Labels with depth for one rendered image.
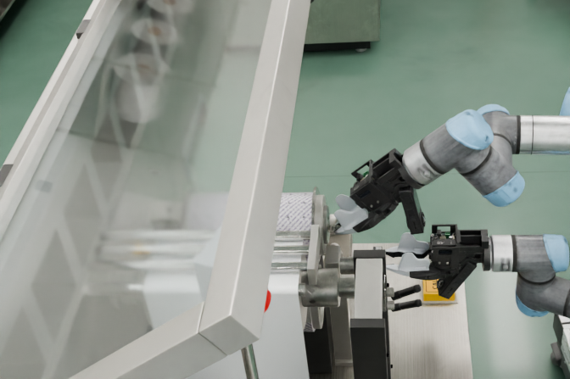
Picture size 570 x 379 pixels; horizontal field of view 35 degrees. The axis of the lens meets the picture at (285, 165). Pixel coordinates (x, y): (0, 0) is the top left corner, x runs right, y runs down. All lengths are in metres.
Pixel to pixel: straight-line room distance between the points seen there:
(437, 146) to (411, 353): 0.55
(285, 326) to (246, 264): 0.80
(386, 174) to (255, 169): 0.96
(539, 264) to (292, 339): 0.62
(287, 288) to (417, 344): 0.67
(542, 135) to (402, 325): 0.55
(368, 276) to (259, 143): 0.67
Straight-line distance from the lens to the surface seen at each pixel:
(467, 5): 5.07
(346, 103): 4.29
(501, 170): 1.63
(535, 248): 1.85
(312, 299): 1.48
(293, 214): 1.68
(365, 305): 1.32
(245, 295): 0.60
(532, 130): 1.73
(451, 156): 1.59
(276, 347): 1.46
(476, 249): 1.84
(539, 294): 1.91
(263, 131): 0.73
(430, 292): 2.05
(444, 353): 1.96
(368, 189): 1.64
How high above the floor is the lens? 2.40
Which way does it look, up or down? 38 degrees down
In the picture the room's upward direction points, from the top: 7 degrees counter-clockwise
